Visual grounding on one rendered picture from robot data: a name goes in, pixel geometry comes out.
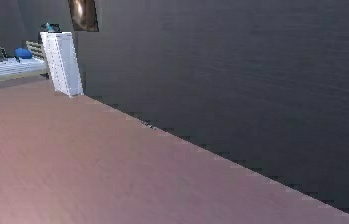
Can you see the bed with striped cover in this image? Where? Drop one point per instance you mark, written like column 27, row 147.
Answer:
column 8, row 68

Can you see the white chest of drawers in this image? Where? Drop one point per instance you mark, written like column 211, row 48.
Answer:
column 62, row 63

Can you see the teal and black object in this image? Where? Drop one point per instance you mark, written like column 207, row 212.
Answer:
column 50, row 27

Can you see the blue pillow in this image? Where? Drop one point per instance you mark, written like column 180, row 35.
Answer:
column 23, row 53

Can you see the brown framed wall picture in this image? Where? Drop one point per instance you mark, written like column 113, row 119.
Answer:
column 83, row 15

